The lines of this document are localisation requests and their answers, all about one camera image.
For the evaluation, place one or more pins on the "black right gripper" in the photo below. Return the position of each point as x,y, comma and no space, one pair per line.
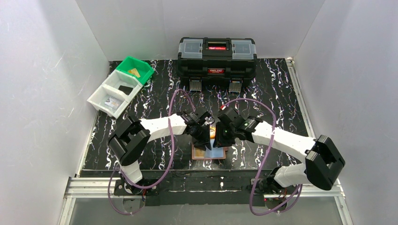
222,138

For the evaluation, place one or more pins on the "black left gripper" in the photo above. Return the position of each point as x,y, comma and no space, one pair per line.
201,137

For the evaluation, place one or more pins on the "pink leather card holder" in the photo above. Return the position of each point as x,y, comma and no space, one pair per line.
214,153

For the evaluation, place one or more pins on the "black credit card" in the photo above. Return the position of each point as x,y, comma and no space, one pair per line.
125,89

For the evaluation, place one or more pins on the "orange credit card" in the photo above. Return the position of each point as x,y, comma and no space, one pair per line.
134,72

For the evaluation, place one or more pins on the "white striped credit card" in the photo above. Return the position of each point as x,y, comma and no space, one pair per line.
113,102

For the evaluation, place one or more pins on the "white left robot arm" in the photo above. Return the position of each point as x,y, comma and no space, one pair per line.
128,141

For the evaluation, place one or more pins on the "yellow tape measure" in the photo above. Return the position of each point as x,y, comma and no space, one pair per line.
212,131

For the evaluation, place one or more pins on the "black toolbox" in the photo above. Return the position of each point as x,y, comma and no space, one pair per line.
216,61

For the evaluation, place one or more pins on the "green plastic bin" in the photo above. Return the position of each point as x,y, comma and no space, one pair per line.
136,68

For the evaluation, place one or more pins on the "white bin near green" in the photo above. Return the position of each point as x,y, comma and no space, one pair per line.
117,78

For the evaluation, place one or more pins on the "white bin front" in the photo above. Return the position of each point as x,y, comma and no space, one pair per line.
99,96

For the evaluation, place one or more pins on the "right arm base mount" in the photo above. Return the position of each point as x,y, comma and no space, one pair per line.
269,185

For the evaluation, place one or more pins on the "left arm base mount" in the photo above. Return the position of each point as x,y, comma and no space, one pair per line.
136,188

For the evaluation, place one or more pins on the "aluminium frame rail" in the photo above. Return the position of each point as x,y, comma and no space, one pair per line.
194,198

